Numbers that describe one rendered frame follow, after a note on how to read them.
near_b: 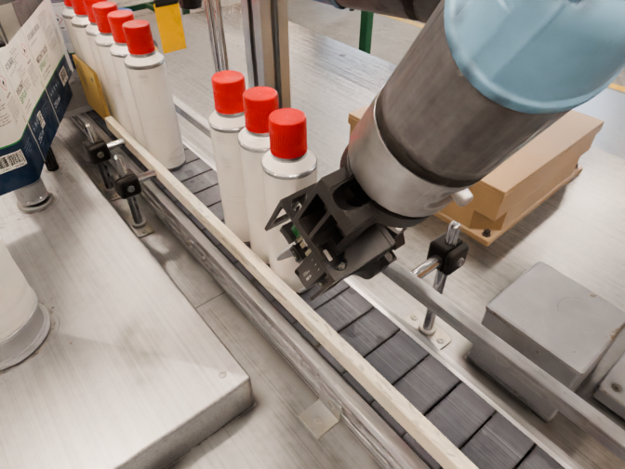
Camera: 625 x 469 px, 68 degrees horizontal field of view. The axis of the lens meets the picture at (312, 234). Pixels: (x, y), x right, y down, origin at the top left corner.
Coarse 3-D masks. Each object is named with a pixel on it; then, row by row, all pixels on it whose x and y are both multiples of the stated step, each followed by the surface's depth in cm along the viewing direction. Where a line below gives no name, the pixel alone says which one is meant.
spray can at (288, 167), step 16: (288, 112) 40; (272, 128) 39; (288, 128) 39; (304, 128) 40; (272, 144) 41; (288, 144) 40; (304, 144) 41; (272, 160) 41; (288, 160) 41; (304, 160) 41; (272, 176) 41; (288, 176) 41; (304, 176) 41; (272, 192) 43; (288, 192) 42; (272, 208) 44; (272, 240) 47; (272, 256) 49; (288, 272) 49
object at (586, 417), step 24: (192, 120) 66; (408, 288) 42; (432, 288) 41; (432, 312) 41; (456, 312) 39; (480, 336) 38; (504, 360) 36; (528, 360) 36; (528, 384) 35; (552, 384) 34; (576, 408) 33; (600, 432) 32; (624, 432) 32; (624, 456) 31
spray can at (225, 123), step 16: (224, 80) 45; (240, 80) 45; (224, 96) 46; (240, 96) 46; (224, 112) 47; (240, 112) 47; (224, 128) 47; (240, 128) 47; (224, 144) 48; (224, 160) 50; (224, 176) 51; (240, 176) 51; (224, 192) 53; (240, 192) 52; (224, 208) 55; (240, 208) 54; (240, 224) 55
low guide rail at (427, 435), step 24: (240, 240) 53; (264, 264) 50; (288, 288) 48; (312, 312) 45; (336, 336) 43; (360, 360) 41; (384, 384) 39; (384, 408) 40; (408, 408) 38; (408, 432) 38; (432, 432) 36; (432, 456) 37; (456, 456) 35
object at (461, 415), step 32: (192, 160) 72; (192, 192) 66; (224, 224) 61; (352, 288) 52; (288, 320) 49; (352, 320) 49; (384, 320) 49; (320, 352) 46; (384, 352) 46; (416, 352) 46; (352, 384) 43; (416, 384) 43; (448, 384) 43; (384, 416) 41; (448, 416) 41; (480, 416) 41; (416, 448) 39; (480, 448) 39; (512, 448) 39
